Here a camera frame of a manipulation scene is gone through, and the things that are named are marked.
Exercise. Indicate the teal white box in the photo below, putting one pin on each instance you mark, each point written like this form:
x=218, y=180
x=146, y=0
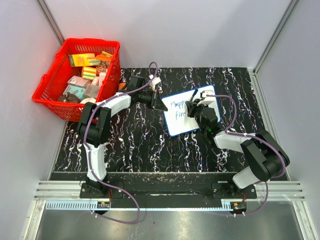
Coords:
x=79, y=92

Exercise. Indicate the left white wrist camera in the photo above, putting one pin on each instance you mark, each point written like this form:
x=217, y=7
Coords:
x=154, y=81

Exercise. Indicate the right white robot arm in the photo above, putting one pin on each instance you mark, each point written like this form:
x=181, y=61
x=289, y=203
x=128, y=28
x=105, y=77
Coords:
x=265, y=158

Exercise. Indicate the yellow green box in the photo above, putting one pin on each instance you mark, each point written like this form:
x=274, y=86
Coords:
x=82, y=60

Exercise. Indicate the pink white box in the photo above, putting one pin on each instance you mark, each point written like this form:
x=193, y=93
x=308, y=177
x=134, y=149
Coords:
x=78, y=81

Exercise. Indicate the red plastic shopping basket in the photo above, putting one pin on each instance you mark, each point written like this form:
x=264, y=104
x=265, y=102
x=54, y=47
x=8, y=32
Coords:
x=54, y=82

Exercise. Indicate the orange pump bottle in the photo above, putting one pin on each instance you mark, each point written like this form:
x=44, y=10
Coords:
x=122, y=85

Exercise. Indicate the blue-framed whiteboard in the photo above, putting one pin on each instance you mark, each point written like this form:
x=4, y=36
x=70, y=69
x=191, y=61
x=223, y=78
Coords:
x=175, y=117

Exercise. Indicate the orange snack packet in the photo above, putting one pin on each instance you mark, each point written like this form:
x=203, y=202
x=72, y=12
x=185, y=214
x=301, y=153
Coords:
x=104, y=59

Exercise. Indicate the aluminium frame rail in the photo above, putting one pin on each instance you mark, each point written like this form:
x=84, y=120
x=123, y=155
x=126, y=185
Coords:
x=65, y=195

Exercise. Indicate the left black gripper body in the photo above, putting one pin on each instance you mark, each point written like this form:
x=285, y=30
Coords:
x=154, y=99

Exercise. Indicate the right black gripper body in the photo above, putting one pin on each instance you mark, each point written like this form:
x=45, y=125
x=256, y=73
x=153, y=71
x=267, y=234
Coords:
x=195, y=111

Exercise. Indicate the striped yellow sponge pack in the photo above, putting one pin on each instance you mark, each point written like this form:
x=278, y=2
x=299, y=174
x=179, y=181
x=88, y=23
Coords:
x=89, y=72

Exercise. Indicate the white tape roll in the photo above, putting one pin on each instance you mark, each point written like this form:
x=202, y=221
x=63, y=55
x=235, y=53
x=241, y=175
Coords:
x=88, y=100

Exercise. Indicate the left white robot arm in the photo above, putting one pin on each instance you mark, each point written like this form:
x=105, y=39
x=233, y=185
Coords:
x=94, y=125

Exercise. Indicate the white marker with blue cap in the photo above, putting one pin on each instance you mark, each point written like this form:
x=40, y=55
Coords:
x=194, y=94

